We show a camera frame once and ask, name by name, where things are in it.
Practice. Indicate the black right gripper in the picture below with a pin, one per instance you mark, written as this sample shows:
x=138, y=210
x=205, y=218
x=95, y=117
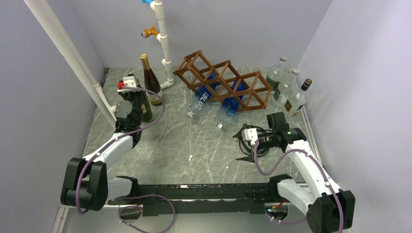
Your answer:
x=248, y=158

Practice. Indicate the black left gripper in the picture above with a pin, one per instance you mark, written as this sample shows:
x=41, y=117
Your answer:
x=124, y=94

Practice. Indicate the green wine bottle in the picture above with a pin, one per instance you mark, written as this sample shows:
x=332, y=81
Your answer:
x=147, y=114

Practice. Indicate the dark red wine bottle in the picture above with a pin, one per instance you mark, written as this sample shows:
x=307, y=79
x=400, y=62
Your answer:
x=151, y=82

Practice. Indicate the blue labelled clear bottle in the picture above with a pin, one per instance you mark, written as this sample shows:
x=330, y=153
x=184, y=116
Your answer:
x=198, y=100

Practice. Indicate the clear white labelled bottle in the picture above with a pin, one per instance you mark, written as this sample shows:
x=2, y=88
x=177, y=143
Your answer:
x=285, y=86

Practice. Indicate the black labelled whisky bottle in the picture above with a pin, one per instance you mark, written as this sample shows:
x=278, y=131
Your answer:
x=297, y=99

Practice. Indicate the round clear glass bottle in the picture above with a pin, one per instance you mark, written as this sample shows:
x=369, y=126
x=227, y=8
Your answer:
x=276, y=73

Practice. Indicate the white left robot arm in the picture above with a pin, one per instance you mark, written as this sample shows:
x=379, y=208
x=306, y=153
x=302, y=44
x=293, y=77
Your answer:
x=86, y=185

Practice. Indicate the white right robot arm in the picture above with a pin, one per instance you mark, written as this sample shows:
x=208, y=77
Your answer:
x=326, y=206

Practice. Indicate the brown wooden wine rack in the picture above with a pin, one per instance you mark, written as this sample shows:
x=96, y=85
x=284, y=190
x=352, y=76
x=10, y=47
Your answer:
x=251, y=91

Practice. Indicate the orange pipe fitting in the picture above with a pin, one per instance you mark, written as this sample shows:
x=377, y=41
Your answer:
x=149, y=32

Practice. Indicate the blue pipe fitting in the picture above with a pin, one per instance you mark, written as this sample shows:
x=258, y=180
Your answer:
x=146, y=1

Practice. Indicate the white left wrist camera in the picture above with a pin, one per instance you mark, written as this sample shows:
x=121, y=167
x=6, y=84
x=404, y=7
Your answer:
x=128, y=84

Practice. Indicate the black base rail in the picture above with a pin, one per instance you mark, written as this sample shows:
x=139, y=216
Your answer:
x=159, y=199

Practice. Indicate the white pvc pipe frame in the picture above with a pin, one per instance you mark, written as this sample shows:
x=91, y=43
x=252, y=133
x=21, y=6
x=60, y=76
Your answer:
x=56, y=99

